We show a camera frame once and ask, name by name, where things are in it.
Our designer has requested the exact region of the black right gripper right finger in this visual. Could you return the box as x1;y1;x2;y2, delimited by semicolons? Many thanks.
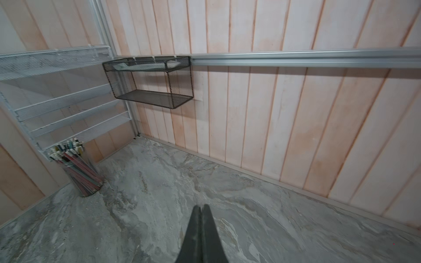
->
201;204;229;263

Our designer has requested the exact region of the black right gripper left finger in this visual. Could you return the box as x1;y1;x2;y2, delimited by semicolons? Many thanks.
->
175;206;202;263

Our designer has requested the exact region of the clear cup of pencils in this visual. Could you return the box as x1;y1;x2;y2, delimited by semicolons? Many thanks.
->
46;138;105;197

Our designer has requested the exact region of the black wire mesh basket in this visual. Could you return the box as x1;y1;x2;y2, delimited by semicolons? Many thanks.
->
103;56;194;110

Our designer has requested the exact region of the white wire mesh shelf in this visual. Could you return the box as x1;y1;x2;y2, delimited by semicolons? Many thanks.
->
1;46;135;156

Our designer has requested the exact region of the aluminium wall rail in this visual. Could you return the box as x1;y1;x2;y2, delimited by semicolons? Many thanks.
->
191;47;421;69

